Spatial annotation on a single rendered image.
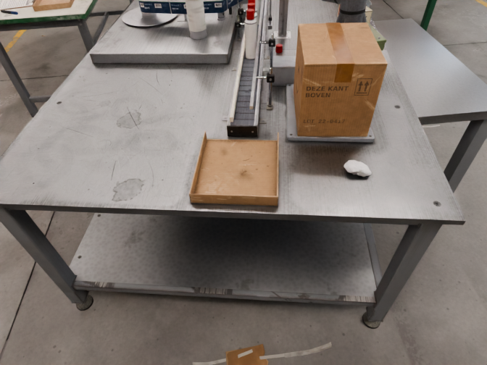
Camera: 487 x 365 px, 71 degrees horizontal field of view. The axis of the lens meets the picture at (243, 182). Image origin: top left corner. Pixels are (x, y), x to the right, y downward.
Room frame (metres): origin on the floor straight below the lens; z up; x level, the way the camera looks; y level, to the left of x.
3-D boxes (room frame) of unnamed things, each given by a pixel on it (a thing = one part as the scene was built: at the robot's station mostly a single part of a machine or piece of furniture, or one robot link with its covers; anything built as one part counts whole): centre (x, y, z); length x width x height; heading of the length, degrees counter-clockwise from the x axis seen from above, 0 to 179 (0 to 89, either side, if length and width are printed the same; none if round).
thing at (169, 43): (1.98, 0.33, 0.86); 0.80 x 0.67 x 0.05; 173
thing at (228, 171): (0.82, 0.02, 0.85); 0.30 x 0.26 x 0.04; 173
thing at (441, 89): (1.49, -0.57, 0.81); 0.90 x 0.90 x 0.04; 3
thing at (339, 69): (1.08, -0.33, 0.99); 0.30 x 0.24 x 0.27; 175
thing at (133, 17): (2.05, 0.48, 0.89); 0.31 x 0.31 x 0.01
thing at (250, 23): (1.49, -0.06, 0.98); 0.05 x 0.05 x 0.20
